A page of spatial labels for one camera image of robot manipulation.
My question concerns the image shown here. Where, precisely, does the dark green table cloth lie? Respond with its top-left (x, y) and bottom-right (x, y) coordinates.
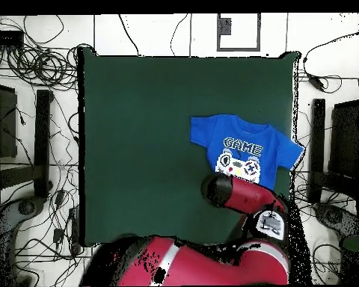
top-left (77, 47), bottom-right (301, 248)

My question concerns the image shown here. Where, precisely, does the black power strip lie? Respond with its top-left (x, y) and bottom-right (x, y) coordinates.
top-left (0, 30), bottom-right (25, 48)
top-left (68, 206), bottom-right (82, 256)

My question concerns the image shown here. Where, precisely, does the black office chair base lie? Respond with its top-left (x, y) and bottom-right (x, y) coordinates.
top-left (0, 197), bottom-right (46, 240)
top-left (313, 202), bottom-right (359, 238)

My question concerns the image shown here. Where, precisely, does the blue shirt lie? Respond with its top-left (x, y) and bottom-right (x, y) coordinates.
top-left (189, 113), bottom-right (305, 191)

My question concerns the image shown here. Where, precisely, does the dark box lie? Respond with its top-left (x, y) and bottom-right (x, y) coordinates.
top-left (0, 83), bottom-right (18, 159)
top-left (328, 99), bottom-right (359, 180)

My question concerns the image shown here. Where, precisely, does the small grey square plate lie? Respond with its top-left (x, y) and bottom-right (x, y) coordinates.
top-left (219, 17), bottom-right (233, 36)

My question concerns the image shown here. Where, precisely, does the black cable coil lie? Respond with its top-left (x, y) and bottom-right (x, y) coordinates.
top-left (7, 44), bottom-right (79, 90)

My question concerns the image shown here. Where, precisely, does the grey square frame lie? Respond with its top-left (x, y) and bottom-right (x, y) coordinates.
top-left (216, 13), bottom-right (262, 52)

